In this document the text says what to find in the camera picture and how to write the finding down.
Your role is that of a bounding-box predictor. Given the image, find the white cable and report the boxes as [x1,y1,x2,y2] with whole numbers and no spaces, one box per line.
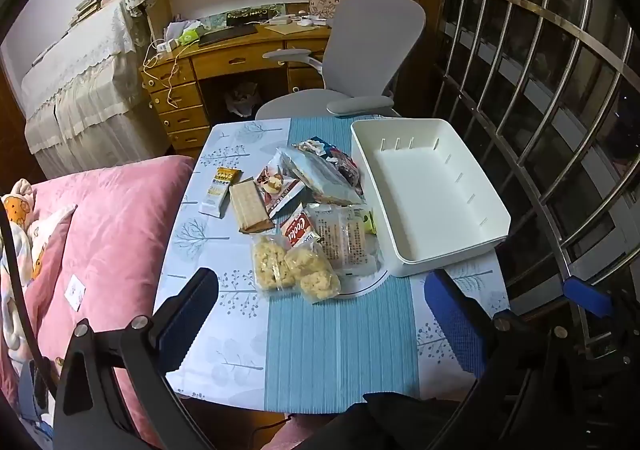
[141,40,183,109]

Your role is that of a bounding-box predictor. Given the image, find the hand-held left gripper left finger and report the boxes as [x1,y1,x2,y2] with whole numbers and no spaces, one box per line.
[52,267,221,450]

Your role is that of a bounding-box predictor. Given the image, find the stack of books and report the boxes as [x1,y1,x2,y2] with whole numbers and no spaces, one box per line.
[70,0,128,25]

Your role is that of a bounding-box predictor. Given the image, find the cartoon printed blanket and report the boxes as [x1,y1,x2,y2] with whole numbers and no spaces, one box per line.
[0,178,76,381]

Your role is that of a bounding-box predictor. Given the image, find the large grey snack bag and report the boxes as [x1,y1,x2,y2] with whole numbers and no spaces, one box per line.
[277,146,365,207]

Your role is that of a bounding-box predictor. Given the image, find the clear puffed rice packet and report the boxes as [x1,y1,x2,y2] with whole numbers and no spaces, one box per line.
[250,235,298,298]
[285,245,342,305]

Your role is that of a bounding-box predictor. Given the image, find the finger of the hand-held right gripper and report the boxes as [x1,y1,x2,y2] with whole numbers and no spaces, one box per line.
[562,276,640,371]

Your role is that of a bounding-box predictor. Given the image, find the yellow white snack bar packet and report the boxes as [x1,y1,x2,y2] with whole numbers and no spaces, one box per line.
[200,166,243,219]

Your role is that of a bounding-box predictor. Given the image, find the black keyboard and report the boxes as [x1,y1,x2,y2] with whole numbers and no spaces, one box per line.
[197,24,258,48]

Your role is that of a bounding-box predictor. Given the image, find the black cable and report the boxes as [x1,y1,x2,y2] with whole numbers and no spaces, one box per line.
[0,202,66,401]

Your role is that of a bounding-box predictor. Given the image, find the dark brown snack packet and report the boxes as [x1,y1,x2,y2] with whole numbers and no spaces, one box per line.
[327,152,362,198]

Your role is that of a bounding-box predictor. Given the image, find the wooden desk with drawers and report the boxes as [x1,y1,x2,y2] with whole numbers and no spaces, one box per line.
[140,22,341,153]

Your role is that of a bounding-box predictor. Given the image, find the dark printed box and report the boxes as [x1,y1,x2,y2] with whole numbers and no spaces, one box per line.
[226,6,287,28]

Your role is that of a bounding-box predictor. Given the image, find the plastic trash bag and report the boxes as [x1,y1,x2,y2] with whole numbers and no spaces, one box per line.
[225,82,263,118]

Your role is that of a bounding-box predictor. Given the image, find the clear rice cracker packet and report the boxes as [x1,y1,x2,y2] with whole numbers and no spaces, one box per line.
[340,207,383,275]
[305,204,351,275]

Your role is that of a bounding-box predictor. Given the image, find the grey office chair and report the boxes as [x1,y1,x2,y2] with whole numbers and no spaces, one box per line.
[255,0,428,121]

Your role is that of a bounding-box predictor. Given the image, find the black clothing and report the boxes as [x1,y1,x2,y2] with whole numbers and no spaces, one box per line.
[300,392,481,450]

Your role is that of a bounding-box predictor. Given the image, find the red white cake packet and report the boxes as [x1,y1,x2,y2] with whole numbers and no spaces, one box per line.
[256,152,308,221]

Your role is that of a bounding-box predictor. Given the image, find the pink blanket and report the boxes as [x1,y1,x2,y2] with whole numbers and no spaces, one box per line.
[0,155,196,450]

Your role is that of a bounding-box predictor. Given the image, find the red cookie packet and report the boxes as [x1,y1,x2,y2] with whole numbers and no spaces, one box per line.
[279,210,323,251]

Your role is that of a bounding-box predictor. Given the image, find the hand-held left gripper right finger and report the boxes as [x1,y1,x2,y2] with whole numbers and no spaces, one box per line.
[424,270,593,450]

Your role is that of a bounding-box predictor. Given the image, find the white plastic storage bin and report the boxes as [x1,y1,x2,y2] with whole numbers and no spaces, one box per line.
[350,117,512,278]

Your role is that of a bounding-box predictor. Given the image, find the brown cracker packet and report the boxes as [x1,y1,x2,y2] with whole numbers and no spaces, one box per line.
[228,178,276,235]

